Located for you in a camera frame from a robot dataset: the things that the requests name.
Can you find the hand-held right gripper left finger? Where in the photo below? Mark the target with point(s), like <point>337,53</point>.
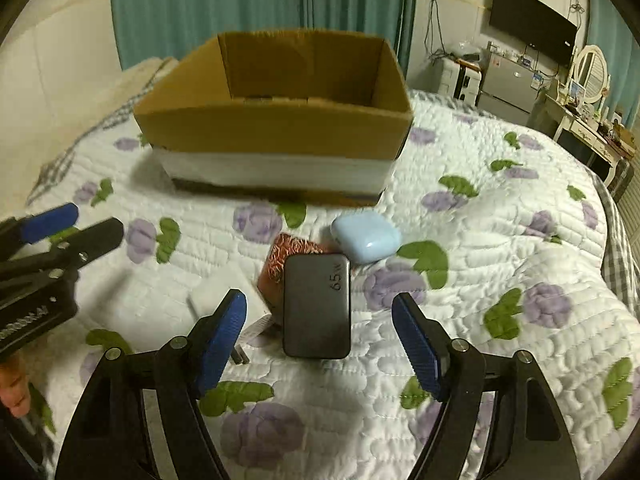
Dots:
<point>222,342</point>

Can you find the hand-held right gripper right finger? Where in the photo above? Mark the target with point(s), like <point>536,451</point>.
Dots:
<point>419,345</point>

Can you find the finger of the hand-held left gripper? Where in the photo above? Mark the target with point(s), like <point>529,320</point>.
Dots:
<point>50,222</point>
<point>95,240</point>

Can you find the white charger plug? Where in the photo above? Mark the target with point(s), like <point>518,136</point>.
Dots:
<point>220,300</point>

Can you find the red patterned tin box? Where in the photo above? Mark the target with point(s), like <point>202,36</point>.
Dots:
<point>280,265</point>

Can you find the black power adapter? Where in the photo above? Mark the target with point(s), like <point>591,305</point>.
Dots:
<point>316,305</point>

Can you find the light blue earbuds case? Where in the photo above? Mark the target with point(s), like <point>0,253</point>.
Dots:
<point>367,242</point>

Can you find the cardboard box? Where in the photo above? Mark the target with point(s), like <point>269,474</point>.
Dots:
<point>280,125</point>

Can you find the person's left hand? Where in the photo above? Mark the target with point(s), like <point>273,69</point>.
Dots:
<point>15,390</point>

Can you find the floral quilted blanket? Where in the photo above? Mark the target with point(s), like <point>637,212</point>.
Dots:
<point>500,285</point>

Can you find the beige headboard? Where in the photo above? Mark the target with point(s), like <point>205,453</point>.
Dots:
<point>60,55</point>

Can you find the grey checkered bed sheet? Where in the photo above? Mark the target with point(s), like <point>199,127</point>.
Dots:
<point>620,240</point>

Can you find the white storage cabinet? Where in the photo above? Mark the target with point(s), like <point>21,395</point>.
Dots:
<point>460,77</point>

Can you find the white dressing table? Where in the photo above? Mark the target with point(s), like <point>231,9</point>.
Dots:
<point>587,130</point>

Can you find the silver mini fridge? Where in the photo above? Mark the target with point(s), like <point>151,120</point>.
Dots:
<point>507,82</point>

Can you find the teal curtain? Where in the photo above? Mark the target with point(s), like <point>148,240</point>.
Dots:
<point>260,0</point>

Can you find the oval vanity mirror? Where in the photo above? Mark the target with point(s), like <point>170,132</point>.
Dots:
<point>592,75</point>

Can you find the black wall television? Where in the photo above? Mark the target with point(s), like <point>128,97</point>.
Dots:
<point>532,22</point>

